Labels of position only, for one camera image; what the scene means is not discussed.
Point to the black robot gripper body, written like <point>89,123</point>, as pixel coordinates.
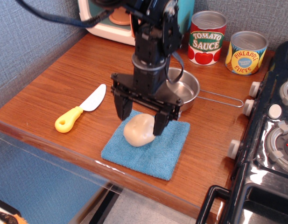
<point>147,86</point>

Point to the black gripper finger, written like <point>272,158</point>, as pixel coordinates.
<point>123,105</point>
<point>162,118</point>

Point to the beige toy potato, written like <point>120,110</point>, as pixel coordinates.
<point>139,130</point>

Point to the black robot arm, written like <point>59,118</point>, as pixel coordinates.
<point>155,27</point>

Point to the blue folded cloth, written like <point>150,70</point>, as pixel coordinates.
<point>157,158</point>

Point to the teal white toy microwave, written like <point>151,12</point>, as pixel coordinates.
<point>122,33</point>

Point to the tomato sauce toy can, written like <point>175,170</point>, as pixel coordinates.
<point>206,37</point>

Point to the pineapple slices toy can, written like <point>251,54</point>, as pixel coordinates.
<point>246,52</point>

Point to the black toy stove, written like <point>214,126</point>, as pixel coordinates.
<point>259,189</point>

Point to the orange fuzzy object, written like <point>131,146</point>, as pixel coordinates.
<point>11,219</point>

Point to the silver pot with wire handle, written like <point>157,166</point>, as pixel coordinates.
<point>187,89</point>

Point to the yellow handled toy knife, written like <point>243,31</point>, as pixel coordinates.
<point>65,122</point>

